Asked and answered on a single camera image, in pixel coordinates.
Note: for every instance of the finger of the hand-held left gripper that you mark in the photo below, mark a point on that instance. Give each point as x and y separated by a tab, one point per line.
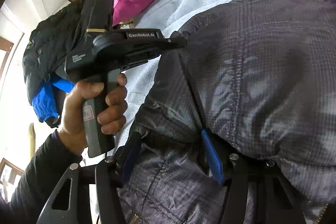
176	43

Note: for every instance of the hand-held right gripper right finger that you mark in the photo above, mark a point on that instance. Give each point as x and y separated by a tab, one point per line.
212	158

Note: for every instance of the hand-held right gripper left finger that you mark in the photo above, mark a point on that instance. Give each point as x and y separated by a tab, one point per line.
130	153

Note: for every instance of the dark quilted jacket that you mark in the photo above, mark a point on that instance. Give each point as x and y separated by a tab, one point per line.
249	69

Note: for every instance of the person's left forearm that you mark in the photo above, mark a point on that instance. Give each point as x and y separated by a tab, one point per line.
34	176

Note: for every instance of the person's left hand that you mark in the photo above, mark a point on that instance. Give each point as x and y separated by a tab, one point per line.
78	113

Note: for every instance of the black puffer jacket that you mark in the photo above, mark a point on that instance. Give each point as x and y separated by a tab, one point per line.
52	37

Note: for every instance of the blue jacket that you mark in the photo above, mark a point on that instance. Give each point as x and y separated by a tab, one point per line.
43	103

